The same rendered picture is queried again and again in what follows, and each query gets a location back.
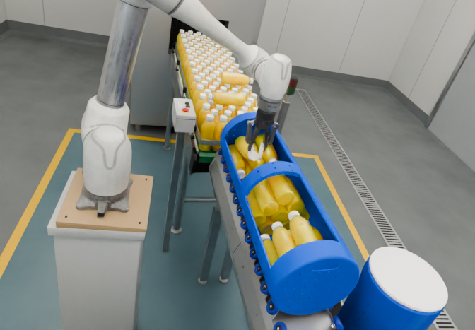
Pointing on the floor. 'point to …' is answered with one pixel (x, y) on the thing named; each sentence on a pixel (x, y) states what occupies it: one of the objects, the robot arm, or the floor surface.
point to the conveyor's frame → (189, 165)
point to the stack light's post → (282, 115)
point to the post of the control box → (173, 189)
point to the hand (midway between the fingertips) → (255, 151)
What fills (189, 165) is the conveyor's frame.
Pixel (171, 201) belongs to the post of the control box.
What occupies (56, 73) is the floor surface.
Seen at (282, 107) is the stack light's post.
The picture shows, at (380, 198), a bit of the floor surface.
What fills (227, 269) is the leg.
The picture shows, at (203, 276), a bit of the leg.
